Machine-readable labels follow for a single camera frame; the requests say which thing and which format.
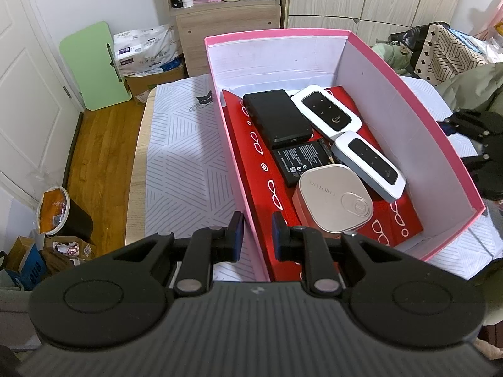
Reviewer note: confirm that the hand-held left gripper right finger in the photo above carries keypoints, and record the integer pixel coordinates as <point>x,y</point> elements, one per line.
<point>278,237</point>

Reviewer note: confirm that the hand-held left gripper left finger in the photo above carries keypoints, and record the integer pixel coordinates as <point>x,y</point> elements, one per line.
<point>236,237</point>

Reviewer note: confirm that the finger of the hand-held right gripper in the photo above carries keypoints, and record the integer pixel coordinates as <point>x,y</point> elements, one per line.
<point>467,123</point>
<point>475,159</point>

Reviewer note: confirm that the beige rounded case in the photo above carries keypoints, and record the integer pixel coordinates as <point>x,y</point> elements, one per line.
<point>330,196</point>

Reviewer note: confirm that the black battery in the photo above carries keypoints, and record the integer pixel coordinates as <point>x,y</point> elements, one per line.
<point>298,161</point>

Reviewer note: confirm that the white portable router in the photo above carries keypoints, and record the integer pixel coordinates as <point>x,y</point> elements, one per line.
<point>326,110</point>
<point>369,161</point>

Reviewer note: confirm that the pink cardboard box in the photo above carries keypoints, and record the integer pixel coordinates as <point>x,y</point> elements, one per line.
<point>275,59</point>

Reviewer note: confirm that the red box with white print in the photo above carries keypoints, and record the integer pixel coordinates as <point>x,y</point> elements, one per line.
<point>251,172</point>

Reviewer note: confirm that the black beige patterned bag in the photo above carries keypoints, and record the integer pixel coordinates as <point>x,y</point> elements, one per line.
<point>440,53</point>

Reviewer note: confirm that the grey striped bed sheet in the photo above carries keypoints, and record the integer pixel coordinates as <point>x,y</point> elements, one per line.
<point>180,165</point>

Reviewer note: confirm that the black rectangular device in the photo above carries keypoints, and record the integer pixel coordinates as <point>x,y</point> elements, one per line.
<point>275,118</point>

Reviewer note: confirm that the black trash bin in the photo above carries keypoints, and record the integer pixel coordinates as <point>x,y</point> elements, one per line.
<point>74,224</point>

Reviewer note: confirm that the brown paper bag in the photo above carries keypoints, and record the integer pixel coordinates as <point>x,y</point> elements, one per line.
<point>66,251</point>

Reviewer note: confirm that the brown cardboard box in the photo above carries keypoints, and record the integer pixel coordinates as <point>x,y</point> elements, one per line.
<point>153,86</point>

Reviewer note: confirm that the wooden shelf cabinet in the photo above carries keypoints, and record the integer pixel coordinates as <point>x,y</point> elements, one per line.
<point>228,31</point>

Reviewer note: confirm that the blue printed cardboard box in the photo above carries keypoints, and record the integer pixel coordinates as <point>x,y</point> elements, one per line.
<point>29,269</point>

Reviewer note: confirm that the white tissue package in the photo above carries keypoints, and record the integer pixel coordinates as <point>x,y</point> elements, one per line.
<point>145,49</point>

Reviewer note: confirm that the green folding table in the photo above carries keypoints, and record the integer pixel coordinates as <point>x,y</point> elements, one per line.
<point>94,66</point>

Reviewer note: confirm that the white door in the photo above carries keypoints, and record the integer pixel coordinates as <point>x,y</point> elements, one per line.
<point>27,66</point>

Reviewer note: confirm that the wooden bed frame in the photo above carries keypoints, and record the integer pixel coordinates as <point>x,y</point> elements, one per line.
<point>135,172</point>

